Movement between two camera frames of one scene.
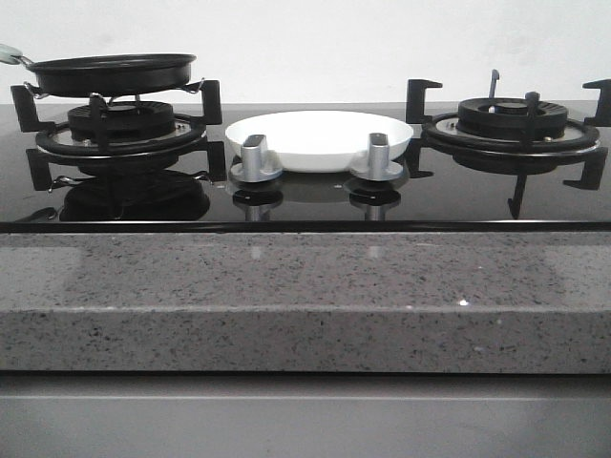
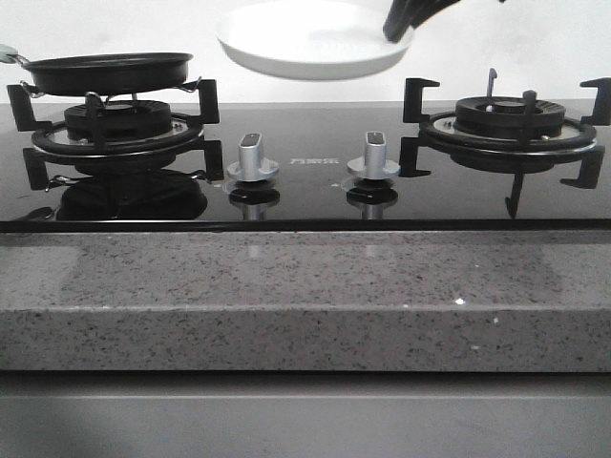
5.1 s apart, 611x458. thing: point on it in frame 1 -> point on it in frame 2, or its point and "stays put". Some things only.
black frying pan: [103, 74] stays put
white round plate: [320, 141] -> [310, 39]
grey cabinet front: [263, 414] stays put
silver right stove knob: [378, 167] stays put
